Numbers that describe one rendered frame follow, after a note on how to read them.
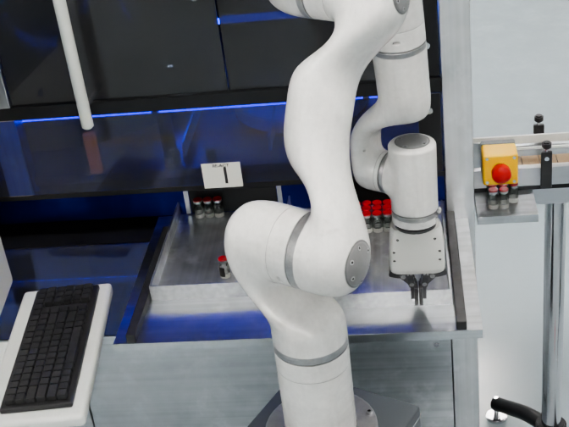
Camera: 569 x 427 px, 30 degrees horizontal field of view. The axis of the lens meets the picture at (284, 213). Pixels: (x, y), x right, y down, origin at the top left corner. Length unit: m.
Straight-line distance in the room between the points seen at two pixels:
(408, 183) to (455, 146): 0.40
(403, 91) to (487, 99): 3.22
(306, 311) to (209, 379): 1.00
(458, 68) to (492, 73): 3.08
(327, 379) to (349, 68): 0.49
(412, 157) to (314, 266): 0.38
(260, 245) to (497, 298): 2.09
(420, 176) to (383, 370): 0.82
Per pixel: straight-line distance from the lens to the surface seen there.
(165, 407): 2.67
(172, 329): 2.05
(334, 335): 1.62
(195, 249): 2.28
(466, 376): 2.55
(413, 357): 2.51
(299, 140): 1.52
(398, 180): 1.83
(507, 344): 3.37
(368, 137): 1.83
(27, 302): 2.38
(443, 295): 2.02
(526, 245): 3.84
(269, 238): 1.54
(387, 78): 1.72
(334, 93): 1.51
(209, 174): 2.27
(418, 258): 1.92
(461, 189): 2.26
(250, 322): 2.03
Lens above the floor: 2.06
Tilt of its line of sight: 30 degrees down
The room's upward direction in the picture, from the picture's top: 7 degrees counter-clockwise
